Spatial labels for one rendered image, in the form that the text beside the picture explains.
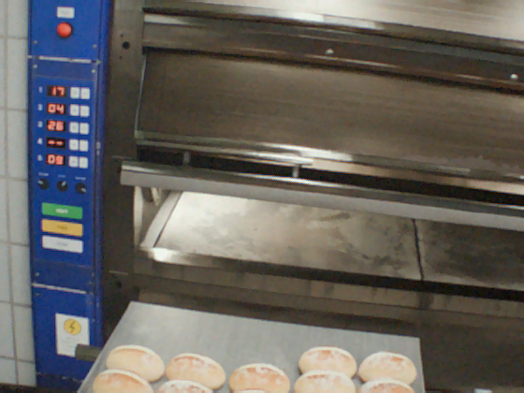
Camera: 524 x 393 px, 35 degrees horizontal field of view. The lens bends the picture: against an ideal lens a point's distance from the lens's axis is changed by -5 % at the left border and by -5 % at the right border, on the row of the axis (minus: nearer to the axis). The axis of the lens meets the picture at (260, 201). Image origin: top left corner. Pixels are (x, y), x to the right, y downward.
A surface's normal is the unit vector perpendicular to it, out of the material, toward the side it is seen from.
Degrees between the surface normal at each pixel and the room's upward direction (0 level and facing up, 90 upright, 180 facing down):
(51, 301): 90
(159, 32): 90
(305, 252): 0
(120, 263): 90
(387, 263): 0
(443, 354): 70
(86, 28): 90
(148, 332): 0
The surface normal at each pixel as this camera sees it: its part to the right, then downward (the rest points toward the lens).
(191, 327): 0.08, -0.92
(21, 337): -0.11, 0.37
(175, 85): -0.07, 0.03
